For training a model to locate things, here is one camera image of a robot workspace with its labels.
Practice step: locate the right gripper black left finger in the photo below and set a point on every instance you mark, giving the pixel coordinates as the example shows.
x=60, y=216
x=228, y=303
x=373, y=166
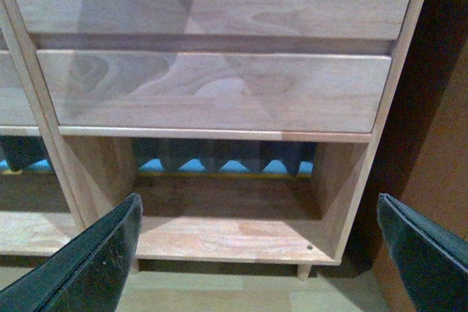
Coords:
x=88, y=273

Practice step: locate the left wooden shelf unit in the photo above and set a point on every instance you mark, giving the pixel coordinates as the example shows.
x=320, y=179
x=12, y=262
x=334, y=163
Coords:
x=39, y=213

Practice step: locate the left unit wooden drawer front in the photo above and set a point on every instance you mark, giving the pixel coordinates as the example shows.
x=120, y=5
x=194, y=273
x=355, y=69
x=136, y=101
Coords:
x=15, y=109

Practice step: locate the lower wooden drawer front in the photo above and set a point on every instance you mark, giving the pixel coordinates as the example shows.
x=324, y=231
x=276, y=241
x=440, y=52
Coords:
x=231, y=91

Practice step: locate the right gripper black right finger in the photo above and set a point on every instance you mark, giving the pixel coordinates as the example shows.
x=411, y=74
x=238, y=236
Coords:
x=431, y=261

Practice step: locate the wooden shelf unit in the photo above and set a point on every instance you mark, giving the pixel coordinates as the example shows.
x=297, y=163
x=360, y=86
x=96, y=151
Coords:
x=39, y=213
x=218, y=218

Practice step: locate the right wooden shelf unit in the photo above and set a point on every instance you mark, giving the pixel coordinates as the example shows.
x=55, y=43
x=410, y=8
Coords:
x=218, y=218

